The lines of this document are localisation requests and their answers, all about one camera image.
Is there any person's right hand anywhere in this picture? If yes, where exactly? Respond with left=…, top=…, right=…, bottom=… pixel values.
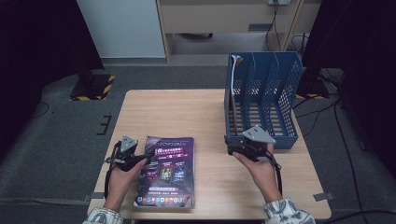
left=233, top=143, right=283, bottom=202

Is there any white cabinet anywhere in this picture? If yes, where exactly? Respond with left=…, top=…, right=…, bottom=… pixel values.
left=77, top=0, right=166, bottom=59

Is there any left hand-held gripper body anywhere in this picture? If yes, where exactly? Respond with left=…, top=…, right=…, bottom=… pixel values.
left=113, top=134, right=145, bottom=172

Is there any black curtain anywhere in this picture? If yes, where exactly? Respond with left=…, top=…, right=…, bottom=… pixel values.
left=301, top=0, right=396, bottom=178
left=0, top=0, right=106, bottom=157

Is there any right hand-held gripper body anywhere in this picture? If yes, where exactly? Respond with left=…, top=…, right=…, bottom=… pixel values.
left=237, top=125, right=276, bottom=162

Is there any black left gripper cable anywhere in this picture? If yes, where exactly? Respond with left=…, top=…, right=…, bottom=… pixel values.
left=103, top=141, right=123, bottom=201

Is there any blue file rack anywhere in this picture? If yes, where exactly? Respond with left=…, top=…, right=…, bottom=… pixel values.
left=223, top=50, right=304, bottom=150

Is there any grey tape piece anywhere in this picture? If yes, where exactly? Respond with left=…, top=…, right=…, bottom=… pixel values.
left=83, top=191, right=106, bottom=203
left=312, top=192, right=334, bottom=203

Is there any purple magazine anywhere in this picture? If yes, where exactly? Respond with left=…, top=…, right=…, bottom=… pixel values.
left=134, top=135, right=196, bottom=209

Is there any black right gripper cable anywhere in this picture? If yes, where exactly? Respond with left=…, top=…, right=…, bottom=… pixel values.
left=264, top=152, right=284, bottom=197

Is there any beige wooden cabinet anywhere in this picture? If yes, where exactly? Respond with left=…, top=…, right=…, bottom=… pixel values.
left=156, top=0, right=321, bottom=64

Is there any black stand with striped base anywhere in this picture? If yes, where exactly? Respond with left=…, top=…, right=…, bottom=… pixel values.
left=69, top=55, right=116, bottom=102
left=295, top=68, right=331, bottom=101

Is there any person's left hand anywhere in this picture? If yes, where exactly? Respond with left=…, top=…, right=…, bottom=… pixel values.
left=106, top=159, right=149, bottom=199

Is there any black tape mark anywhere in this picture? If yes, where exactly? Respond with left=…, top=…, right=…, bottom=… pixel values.
left=96, top=115, right=113, bottom=136

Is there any black hanging cable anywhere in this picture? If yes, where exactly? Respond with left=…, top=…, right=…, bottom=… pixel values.
left=264, top=3, right=282, bottom=52

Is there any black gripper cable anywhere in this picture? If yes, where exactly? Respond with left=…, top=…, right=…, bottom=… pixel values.
left=264, top=152, right=284, bottom=197
left=103, top=141, right=123, bottom=201

